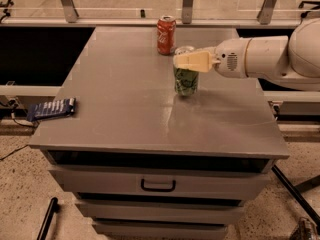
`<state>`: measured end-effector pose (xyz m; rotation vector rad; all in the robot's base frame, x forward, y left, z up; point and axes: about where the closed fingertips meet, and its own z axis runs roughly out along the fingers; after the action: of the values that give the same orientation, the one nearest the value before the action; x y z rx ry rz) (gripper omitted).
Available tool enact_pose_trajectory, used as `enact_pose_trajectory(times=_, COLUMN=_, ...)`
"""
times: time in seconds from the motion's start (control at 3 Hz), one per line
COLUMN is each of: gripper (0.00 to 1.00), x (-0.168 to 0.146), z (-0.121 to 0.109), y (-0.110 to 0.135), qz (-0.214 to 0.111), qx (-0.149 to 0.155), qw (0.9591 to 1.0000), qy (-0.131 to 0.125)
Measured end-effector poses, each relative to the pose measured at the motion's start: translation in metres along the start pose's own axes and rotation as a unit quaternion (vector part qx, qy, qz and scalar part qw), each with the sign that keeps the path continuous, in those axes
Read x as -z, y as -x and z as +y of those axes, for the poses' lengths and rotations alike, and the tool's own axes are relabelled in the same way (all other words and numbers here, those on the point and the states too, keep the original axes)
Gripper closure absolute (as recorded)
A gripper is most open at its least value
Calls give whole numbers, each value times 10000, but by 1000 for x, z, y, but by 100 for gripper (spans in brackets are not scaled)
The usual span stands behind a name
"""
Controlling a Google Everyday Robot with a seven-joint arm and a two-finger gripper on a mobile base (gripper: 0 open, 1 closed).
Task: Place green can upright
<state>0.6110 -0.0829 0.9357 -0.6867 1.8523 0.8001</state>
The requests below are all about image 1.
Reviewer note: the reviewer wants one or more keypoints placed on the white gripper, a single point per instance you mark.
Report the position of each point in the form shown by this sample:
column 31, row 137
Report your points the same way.
column 230, row 58

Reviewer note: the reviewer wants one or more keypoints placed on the green soda can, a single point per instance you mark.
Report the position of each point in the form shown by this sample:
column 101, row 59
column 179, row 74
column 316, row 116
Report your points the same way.
column 186, row 81

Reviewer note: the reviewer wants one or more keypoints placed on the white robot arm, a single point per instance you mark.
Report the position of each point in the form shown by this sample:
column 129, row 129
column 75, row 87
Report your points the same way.
column 288, row 61

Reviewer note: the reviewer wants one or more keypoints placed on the red cola can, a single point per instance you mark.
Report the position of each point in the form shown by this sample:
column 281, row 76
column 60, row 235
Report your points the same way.
column 166, row 26

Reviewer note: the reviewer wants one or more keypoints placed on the grey drawer cabinet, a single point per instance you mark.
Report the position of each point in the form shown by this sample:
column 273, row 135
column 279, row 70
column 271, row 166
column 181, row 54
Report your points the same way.
column 218, row 145

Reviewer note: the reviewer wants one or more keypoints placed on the blue snack bag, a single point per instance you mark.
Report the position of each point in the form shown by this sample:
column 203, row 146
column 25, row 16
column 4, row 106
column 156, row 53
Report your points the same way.
column 50, row 110

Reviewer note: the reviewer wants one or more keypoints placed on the black stand leg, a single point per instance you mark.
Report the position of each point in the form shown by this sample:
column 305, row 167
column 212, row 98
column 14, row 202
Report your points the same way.
column 297, row 196

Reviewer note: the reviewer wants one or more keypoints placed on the black floor bar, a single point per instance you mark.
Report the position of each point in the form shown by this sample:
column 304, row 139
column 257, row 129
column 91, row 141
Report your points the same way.
column 52, row 209

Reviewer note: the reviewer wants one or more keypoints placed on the metal railing frame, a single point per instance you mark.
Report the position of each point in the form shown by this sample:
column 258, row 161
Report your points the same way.
column 218, row 13

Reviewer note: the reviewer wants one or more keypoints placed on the black drawer handle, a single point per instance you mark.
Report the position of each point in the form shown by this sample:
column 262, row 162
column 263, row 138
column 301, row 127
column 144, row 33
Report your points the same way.
column 157, row 186

